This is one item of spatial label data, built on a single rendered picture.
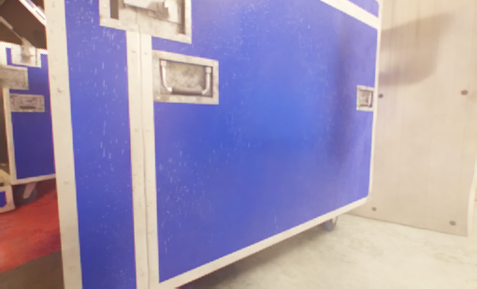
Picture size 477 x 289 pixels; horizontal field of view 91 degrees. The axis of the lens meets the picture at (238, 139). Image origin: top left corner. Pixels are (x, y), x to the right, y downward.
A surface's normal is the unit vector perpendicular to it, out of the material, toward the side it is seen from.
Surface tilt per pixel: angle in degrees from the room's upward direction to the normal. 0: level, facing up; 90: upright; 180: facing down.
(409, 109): 90
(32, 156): 90
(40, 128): 90
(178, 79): 90
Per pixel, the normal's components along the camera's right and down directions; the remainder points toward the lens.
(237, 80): 0.60, 0.07
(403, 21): -0.54, 0.07
